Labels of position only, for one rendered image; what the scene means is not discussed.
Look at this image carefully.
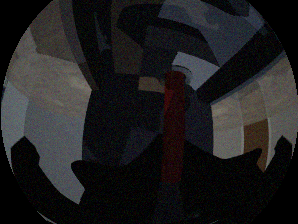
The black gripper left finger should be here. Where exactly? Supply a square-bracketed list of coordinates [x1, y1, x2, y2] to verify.
[71, 133, 164, 218]

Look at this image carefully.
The dark red peg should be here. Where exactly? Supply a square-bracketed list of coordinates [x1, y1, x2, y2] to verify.
[161, 71, 185, 184]

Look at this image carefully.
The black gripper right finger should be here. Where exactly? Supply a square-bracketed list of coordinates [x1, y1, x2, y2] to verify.
[178, 139, 262, 217]

